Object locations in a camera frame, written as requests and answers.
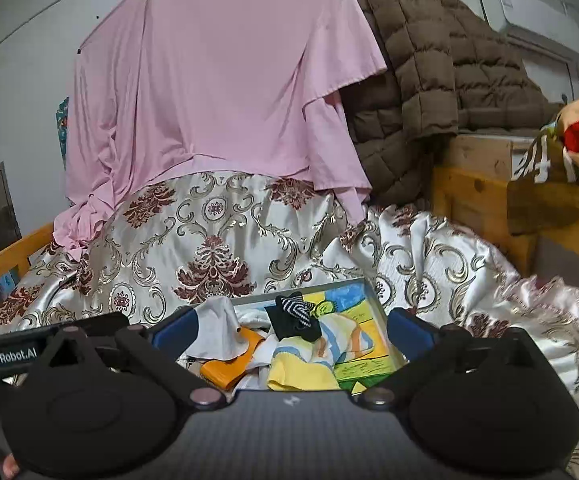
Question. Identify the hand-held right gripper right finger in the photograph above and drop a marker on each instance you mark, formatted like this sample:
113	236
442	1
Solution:
409	330

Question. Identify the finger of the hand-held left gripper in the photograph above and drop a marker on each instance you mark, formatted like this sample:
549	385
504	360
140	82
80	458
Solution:
99	322

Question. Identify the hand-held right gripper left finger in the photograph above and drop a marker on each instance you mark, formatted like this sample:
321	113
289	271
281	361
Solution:
174	332

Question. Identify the grey tray with cartoon print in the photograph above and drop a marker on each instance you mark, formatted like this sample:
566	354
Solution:
364	350

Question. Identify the orange sock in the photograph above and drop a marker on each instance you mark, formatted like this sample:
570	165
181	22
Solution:
224	367

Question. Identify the striped sock with yellow cuff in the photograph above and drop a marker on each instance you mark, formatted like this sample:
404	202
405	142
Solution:
304	360

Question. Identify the black striped sock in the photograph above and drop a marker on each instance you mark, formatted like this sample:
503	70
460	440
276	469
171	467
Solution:
294	317

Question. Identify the floral satin blanket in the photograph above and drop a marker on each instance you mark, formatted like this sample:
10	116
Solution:
219	240

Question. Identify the pale wooden box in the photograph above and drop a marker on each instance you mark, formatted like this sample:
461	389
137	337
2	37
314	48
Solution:
484	155

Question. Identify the olive cloth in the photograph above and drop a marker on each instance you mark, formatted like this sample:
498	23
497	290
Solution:
544	195

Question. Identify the pink hanging sheet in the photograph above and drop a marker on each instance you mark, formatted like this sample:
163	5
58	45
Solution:
219	85

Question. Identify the brown puffer jacket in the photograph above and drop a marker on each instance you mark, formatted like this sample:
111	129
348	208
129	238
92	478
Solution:
419	60

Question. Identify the white air conditioner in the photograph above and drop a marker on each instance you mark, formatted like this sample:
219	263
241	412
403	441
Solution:
539	20

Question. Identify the wooden bed rail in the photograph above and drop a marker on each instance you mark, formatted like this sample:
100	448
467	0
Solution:
9	260

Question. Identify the wooden bunk bed frame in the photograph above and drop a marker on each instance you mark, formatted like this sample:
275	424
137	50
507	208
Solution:
469	195

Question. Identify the colourful narrow wall poster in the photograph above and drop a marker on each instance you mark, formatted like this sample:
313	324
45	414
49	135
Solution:
62	130

